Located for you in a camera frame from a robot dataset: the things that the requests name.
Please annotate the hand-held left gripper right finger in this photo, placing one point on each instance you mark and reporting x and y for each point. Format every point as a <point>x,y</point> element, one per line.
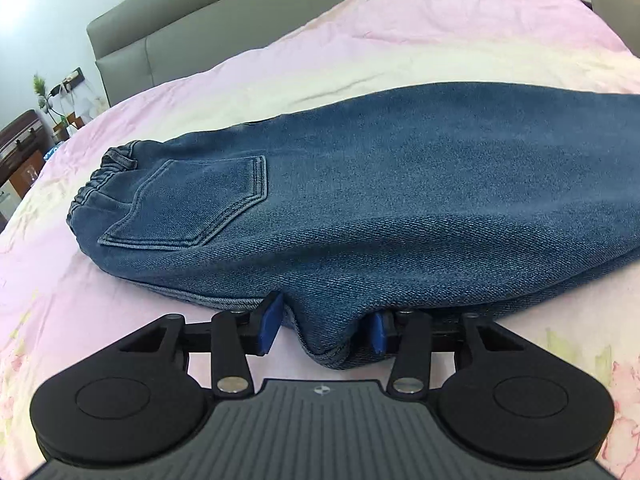
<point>378,332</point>

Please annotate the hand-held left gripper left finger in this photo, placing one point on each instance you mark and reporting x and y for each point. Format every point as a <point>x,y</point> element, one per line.
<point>267,327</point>

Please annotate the blue denim pants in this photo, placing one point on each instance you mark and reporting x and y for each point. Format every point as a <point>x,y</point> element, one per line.
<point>400,185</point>

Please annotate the white cabinet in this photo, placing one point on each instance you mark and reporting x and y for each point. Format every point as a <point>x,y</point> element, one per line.
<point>7,207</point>

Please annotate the wooden cabinet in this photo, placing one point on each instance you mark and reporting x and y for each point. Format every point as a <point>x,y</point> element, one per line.
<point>27,167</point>

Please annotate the pink bed sheet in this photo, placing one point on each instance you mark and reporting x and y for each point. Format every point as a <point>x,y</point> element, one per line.
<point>350,35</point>

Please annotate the grey padded headboard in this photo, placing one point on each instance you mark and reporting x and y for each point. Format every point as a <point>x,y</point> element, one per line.
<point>200,25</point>

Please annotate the brown suitcase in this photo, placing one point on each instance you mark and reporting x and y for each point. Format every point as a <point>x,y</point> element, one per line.
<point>17,132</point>

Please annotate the green potted plant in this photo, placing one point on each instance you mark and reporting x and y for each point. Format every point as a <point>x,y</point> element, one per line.
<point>41,91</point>

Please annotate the beige cushion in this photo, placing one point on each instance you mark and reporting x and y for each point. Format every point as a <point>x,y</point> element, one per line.
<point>612,15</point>

